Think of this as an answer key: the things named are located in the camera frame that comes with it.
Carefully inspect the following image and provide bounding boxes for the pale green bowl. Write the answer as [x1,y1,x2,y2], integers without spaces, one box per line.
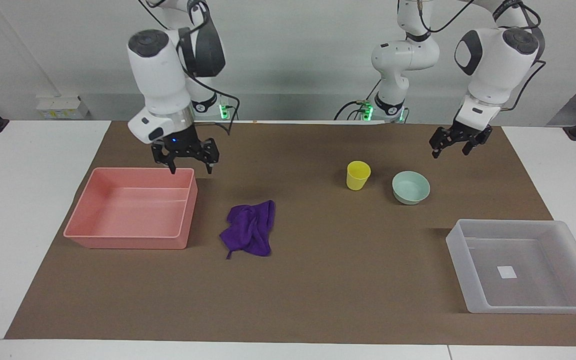
[391,170,431,206]

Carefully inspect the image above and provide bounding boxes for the purple cloth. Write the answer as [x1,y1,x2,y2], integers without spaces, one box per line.
[219,200,277,260]

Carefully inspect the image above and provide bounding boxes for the yellow plastic cup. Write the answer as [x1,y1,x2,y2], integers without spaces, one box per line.
[346,160,372,192]

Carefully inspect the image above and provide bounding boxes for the black cable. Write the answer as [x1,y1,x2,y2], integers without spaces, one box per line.
[415,0,476,35]
[183,70,242,137]
[333,80,383,121]
[499,59,547,112]

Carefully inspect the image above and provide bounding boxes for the clear plastic box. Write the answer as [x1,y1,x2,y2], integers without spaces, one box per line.
[445,219,576,315]

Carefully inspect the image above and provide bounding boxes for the pink plastic box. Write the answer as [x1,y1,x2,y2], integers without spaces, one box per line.
[63,167,199,250]

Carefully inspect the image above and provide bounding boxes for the white wall socket box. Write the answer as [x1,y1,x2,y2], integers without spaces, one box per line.
[36,94,90,120]

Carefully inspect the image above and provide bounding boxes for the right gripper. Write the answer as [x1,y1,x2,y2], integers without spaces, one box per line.
[150,124,220,175]

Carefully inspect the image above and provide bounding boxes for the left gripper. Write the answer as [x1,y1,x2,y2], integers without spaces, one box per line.
[428,119,493,160]

